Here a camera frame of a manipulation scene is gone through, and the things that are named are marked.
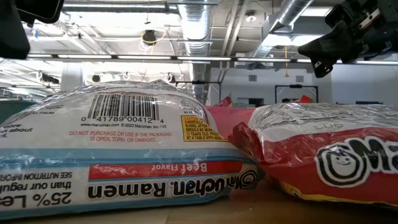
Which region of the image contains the black round ceiling device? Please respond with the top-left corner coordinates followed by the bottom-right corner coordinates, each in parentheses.
top-left (142, 29), bottom-right (157, 46)

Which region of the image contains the long ceiling light rail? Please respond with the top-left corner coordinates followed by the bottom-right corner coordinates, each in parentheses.
top-left (26, 53), bottom-right (398, 65)

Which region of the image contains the silver ventilation duct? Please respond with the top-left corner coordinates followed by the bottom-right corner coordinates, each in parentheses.
top-left (248, 0), bottom-right (315, 71)
top-left (177, 0), bottom-right (215, 91)

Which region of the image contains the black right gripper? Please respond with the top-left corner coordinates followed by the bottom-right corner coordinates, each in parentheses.
top-left (297, 0), bottom-right (389, 78)

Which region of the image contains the green-edged ramen packet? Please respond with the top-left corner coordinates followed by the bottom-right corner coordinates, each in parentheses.
top-left (217, 91), bottom-right (234, 108)

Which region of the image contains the red plastic tray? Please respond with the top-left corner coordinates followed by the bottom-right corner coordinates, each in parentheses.
top-left (205, 105), bottom-right (256, 139)

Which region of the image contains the yellow hanging cord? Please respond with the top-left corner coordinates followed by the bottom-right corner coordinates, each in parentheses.
top-left (284, 45), bottom-right (290, 78)

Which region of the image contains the red white ramen packet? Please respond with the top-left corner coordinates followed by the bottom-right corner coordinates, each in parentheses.
top-left (228, 102), bottom-right (398, 208)

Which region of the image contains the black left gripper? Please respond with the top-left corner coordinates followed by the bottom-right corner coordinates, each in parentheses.
top-left (0, 0), bottom-right (65, 60)

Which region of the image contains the teal rectangular container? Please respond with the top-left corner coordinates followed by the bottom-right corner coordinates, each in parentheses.
top-left (0, 98), bottom-right (40, 124)

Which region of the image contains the blue white ramen packet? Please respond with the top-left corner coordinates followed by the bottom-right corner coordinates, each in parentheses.
top-left (0, 80), bottom-right (261, 220)

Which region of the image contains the thin black metal rack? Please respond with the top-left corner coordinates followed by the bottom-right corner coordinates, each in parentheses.
top-left (175, 80), bottom-right (222, 108)
top-left (274, 83), bottom-right (320, 104)

